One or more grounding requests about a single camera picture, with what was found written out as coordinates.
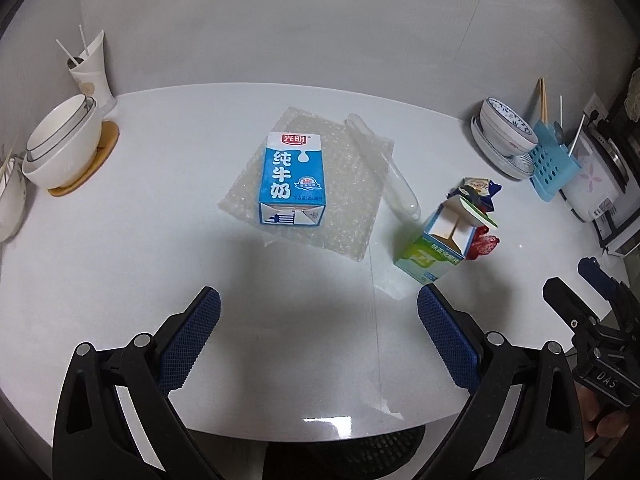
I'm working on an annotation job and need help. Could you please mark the blue striped plate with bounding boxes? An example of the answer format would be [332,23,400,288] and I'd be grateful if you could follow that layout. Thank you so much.
[470,115,538,181]

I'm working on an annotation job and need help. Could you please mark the large white bowl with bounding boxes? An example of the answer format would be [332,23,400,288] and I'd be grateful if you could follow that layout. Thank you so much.
[22,102,103,190]

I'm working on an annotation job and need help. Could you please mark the white plastic spoon handle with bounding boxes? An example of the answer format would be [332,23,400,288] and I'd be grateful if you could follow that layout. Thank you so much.
[570,113,587,153]

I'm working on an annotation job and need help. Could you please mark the tall white paper holder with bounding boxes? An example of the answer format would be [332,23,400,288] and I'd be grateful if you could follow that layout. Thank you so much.
[67,30,118,113]

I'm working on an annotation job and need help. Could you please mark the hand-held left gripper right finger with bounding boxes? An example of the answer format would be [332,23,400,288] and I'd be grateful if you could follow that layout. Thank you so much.
[416,283,586,480]

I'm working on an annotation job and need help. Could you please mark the blue snack wrapper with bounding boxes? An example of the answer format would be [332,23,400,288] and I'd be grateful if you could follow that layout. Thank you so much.
[447,176,502,211]

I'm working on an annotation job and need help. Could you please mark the person's right hand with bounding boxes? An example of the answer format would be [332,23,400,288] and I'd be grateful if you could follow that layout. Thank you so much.
[575,380,640,442]

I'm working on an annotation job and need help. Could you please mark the red net bag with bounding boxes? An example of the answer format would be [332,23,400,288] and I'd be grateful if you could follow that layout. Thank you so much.
[467,226,501,261]

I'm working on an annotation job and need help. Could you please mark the beige hanging cloth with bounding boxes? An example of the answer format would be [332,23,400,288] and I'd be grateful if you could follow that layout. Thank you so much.
[622,67,640,121]

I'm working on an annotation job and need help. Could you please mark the round wooden coaster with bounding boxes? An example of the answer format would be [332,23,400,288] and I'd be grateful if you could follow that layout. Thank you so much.
[48,120,121,197]

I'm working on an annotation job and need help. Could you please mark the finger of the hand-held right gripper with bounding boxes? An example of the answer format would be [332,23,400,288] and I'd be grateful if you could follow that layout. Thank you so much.
[577,257,636,311]
[543,276,600,332]

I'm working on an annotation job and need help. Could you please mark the clear plastic tube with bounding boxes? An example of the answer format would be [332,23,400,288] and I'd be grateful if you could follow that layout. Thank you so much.
[346,112,421,222]

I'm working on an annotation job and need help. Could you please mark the white rice cooker pink flowers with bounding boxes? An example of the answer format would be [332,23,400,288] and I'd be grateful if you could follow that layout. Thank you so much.
[562,130,633,223]

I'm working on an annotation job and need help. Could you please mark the stacked patterned bowls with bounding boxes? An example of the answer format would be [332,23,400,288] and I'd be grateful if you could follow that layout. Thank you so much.
[479,105,540,157]

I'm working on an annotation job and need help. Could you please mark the blue floral bowl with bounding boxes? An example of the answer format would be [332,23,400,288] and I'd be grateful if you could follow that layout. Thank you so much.
[481,97,533,135]

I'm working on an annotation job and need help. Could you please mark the white bowl with chopsticks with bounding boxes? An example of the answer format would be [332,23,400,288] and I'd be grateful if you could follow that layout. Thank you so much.
[0,155,27,243]

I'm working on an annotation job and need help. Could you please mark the blue plastic utensil holder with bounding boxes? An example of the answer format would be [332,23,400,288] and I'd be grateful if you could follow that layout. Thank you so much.
[529,120,581,202]

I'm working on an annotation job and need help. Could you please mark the blue white milk carton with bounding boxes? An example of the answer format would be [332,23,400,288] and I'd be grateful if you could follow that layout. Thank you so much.
[258,132,327,227]

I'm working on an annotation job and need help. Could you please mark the black trash bin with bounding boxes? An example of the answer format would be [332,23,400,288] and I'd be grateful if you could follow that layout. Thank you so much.
[320,422,426,480]

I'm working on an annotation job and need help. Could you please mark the green white medicine box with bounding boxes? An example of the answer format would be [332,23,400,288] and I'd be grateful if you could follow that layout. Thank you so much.
[393,195,500,283]

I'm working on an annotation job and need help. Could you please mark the clear bubble wrap sheet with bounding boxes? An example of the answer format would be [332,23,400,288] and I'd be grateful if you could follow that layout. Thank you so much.
[217,106,395,262]

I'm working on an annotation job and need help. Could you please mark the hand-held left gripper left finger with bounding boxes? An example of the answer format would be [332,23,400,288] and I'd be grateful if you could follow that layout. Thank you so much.
[52,286,226,480]

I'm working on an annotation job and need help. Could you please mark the wall socket with black plug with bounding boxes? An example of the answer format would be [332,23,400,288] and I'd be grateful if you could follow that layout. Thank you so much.
[582,92,609,122]

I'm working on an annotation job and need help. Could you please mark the white bowl black rim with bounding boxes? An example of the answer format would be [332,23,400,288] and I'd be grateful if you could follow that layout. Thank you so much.
[26,94,98,162]

